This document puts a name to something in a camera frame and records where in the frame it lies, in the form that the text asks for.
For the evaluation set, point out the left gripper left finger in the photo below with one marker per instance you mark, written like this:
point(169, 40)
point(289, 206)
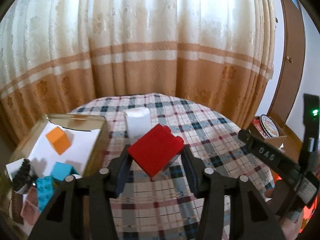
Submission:
point(121, 171)

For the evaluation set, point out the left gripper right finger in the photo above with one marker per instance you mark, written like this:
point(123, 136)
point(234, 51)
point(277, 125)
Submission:
point(193, 168)

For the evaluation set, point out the red toy brick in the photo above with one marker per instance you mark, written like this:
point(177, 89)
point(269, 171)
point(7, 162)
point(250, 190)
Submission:
point(156, 149)

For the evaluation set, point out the tall white carton box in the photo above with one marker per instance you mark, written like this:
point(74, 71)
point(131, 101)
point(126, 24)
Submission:
point(138, 123)

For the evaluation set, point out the small teal toy block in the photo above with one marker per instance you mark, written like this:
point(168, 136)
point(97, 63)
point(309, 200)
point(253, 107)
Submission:
point(61, 170)

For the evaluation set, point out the orange cube block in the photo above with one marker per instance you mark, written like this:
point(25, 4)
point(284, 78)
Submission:
point(59, 140)

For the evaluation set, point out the large teal toy brick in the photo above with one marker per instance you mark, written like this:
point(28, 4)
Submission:
point(45, 189)

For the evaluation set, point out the black hair clip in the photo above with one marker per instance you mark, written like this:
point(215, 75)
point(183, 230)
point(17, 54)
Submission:
point(25, 178)

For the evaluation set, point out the pink card box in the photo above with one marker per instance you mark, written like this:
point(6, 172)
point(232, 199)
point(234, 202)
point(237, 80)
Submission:
point(30, 212)

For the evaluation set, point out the brown wooden comb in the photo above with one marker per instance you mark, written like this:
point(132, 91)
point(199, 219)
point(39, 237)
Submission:
point(16, 208)

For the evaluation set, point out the white power bank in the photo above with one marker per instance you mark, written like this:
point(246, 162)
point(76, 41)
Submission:
point(13, 167)

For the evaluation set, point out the person's right hand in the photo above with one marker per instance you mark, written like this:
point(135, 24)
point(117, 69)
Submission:
point(291, 221)

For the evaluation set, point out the cardboard box with goods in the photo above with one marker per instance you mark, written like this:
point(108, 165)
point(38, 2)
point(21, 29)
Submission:
point(283, 142)

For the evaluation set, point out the gold metal tin tray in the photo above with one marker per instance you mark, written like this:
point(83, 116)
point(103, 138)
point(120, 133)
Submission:
point(70, 121)

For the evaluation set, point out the white paper tray liner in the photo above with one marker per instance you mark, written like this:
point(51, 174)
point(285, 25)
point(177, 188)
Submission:
point(43, 156)

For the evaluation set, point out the wooden door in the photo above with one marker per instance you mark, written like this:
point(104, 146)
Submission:
point(292, 62)

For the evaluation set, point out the cream and orange curtain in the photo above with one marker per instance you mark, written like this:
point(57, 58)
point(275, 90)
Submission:
point(57, 55)

